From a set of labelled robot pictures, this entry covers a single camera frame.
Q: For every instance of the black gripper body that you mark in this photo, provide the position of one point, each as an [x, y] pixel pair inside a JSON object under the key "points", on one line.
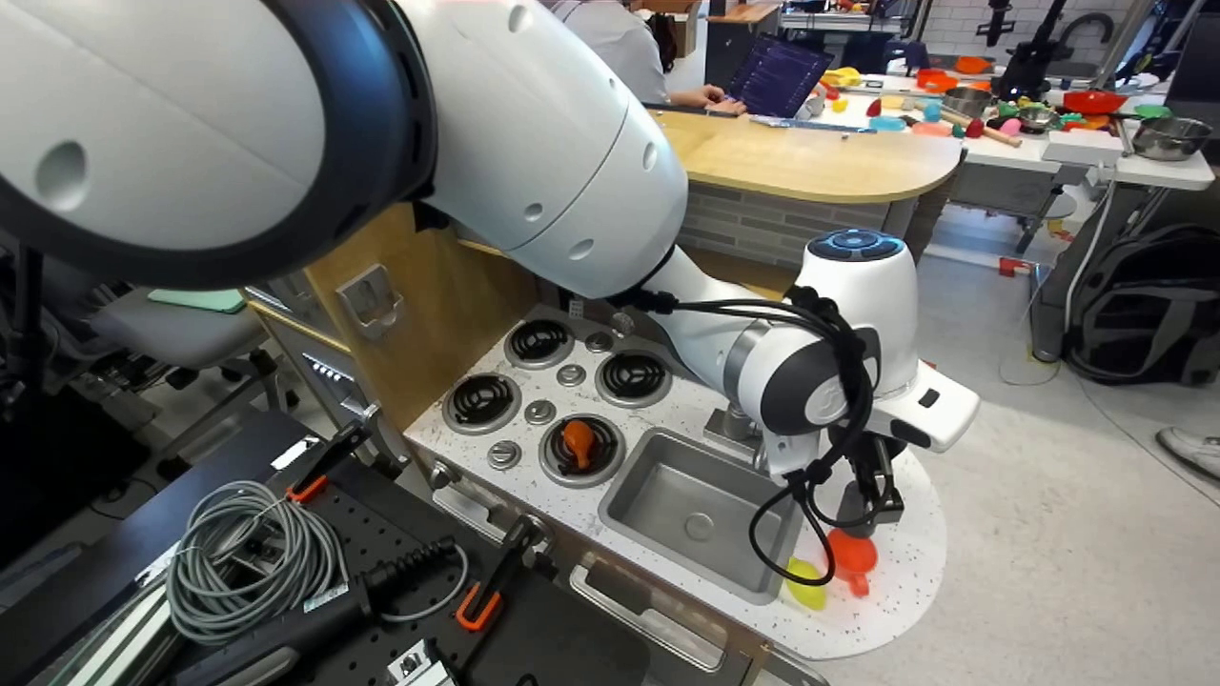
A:
{"points": [[870, 499]]}

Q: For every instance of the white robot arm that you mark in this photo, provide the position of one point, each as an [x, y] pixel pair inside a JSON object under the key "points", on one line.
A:
{"points": [[223, 142]]}

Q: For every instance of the orange cup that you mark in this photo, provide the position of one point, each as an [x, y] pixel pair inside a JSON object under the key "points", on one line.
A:
{"points": [[856, 557]]}

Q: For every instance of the yellow toy lemon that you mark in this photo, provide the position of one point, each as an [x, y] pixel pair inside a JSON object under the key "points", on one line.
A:
{"points": [[803, 584]]}

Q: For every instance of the silver toy sink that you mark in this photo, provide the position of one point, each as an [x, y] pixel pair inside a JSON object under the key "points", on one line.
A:
{"points": [[705, 511]]}

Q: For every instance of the toy kitchen playset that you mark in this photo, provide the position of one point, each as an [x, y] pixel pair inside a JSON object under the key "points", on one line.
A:
{"points": [[536, 382]]}

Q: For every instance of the orange toy carrot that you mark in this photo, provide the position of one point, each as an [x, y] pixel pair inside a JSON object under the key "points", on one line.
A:
{"points": [[581, 444]]}

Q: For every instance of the black backpack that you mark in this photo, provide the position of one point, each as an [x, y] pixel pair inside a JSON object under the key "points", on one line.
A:
{"points": [[1149, 312]]}

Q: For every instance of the black orange clamp near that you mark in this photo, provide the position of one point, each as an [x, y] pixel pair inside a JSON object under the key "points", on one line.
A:
{"points": [[488, 596]]}

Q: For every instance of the black orange clamp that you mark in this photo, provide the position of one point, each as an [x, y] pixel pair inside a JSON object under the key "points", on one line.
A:
{"points": [[488, 596], [338, 450]]}

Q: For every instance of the purple laptop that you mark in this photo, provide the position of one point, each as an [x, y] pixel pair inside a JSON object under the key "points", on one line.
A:
{"points": [[777, 78]]}

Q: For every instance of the metal bowl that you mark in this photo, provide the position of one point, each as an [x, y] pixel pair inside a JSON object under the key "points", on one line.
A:
{"points": [[1171, 138]]}

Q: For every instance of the seated person grey shirt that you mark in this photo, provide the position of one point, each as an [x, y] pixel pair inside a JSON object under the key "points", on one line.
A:
{"points": [[626, 45]]}

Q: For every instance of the black orange clamp far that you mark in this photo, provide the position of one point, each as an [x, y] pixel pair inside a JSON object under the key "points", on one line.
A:
{"points": [[338, 450]]}

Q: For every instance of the grey office chair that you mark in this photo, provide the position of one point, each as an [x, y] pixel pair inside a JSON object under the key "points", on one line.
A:
{"points": [[90, 317]]}

